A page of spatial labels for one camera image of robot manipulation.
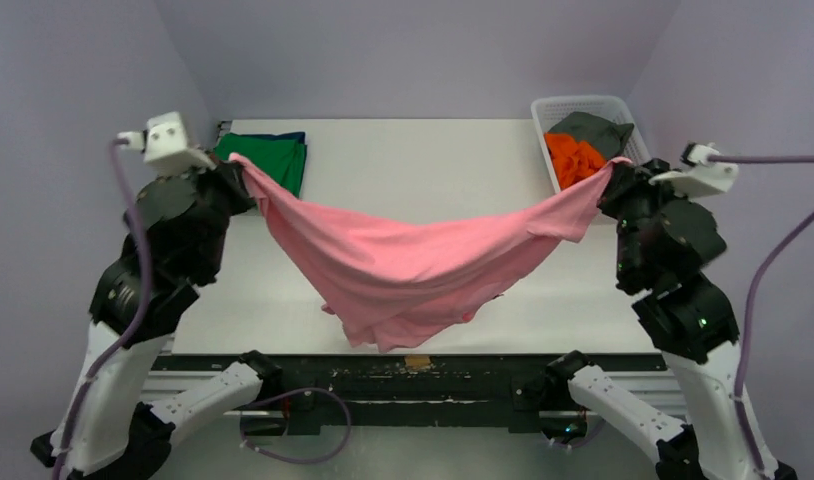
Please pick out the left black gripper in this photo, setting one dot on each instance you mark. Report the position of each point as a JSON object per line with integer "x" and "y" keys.
{"x": 228, "y": 175}

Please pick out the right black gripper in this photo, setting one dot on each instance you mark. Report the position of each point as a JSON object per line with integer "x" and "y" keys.
{"x": 623, "y": 183}

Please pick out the pink t-shirt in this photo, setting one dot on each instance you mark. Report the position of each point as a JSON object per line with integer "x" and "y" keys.
{"x": 396, "y": 285}

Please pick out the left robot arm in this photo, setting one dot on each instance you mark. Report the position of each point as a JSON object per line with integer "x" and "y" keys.
{"x": 177, "y": 230}

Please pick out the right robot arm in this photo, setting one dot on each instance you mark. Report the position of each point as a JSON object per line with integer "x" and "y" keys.
{"x": 664, "y": 241}

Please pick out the dark grey t-shirt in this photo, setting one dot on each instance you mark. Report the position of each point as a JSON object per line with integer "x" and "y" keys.
{"x": 606, "y": 137}

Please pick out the orange t-shirt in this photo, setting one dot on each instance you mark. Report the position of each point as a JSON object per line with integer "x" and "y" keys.
{"x": 573, "y": 161}

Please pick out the green folded t-shirt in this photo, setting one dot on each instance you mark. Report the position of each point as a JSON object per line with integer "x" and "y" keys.
{"x": 284, "y": 161}

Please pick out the dark blue folded t-shirt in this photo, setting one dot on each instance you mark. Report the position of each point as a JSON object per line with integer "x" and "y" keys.
{"x": 298, "y": 137}

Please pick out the white plastic basket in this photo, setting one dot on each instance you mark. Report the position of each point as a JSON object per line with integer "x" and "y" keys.
{"x": 547, "y": 112}

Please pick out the brown tape piece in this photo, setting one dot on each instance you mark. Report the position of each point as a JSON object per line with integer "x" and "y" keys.
{"x": 418, "y": 362}

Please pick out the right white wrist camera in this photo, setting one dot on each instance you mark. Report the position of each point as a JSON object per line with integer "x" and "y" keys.
{"x": 703, "y": 177}

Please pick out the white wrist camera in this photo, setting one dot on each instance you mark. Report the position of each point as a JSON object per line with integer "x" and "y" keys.
{"x": 703, "y": 177}
{"x": 166, "y": 146}

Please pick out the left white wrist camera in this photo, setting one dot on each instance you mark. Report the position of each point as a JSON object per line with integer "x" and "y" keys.
{"x": 166, "y": 146}

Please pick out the aluminium frame rail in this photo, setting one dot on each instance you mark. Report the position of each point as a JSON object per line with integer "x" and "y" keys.
{"x": 658, "y": 388}

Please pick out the black mounting base rail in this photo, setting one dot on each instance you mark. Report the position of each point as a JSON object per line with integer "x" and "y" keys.
{"x": 469, "y": 391}

